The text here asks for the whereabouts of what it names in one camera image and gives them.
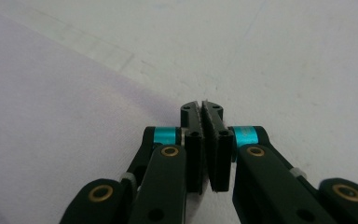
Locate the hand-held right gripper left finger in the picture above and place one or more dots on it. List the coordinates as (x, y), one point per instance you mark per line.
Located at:
(194, 155)

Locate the lilac printed towel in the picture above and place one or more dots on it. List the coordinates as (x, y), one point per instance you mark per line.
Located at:
(43, 140)

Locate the white grid mat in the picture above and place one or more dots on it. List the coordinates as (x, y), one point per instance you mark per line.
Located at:
(261, 46)

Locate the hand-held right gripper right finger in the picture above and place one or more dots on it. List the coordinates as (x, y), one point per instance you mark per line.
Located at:
(220, 155)

